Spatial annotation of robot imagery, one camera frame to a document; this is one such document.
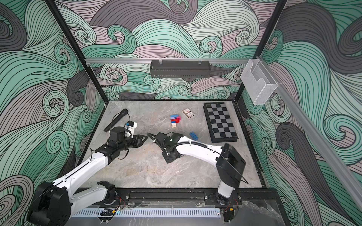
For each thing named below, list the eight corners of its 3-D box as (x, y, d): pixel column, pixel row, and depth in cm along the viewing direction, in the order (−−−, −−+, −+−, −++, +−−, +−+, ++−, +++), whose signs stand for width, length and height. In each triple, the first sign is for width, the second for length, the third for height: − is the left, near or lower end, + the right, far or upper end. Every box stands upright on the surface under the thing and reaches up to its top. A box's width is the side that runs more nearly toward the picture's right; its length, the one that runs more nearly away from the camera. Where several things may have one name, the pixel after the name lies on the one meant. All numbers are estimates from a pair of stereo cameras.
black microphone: (103, 131, 102) (101, 128, 100) (125, 110, 115) (124, 108, 113) (106, 132, 101) (104, 130, 99) (128, 111, 115) (127, 109, 112)
